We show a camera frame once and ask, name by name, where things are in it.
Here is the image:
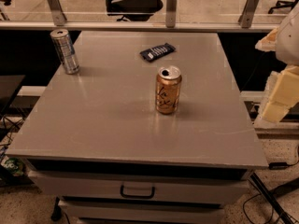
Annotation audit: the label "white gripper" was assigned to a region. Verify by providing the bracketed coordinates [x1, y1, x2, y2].
[255, 4, 299, 123]

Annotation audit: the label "orange soda can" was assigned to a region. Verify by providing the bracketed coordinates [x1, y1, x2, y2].
[155, 65, 182, 115]

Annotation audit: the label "dark blue rxbar wrapper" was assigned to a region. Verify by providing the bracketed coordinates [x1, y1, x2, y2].
[140, 43, 176, 63]

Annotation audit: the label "silver energy drink can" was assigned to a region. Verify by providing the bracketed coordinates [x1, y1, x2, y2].
[50, 29, 79, 75]

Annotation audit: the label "black office chair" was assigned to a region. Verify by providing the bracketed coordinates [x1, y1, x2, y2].
[106, 0, 164, 21]

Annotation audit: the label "grey drawer cabinet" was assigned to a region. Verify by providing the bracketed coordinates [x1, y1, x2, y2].
[8, 32, 267, 224]

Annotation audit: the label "metal railing with brackets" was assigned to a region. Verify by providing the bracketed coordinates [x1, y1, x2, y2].
[0, 0, 285, 31]

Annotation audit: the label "green snack bag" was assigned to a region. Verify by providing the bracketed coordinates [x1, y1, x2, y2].
[1, 158, 24, 176]

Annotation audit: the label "black floor cables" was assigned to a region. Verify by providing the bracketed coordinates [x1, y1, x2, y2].
[242, 192, 299, 224]

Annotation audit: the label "black drawer handle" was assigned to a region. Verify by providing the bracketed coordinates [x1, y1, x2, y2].
[120, 185, 156, 200]

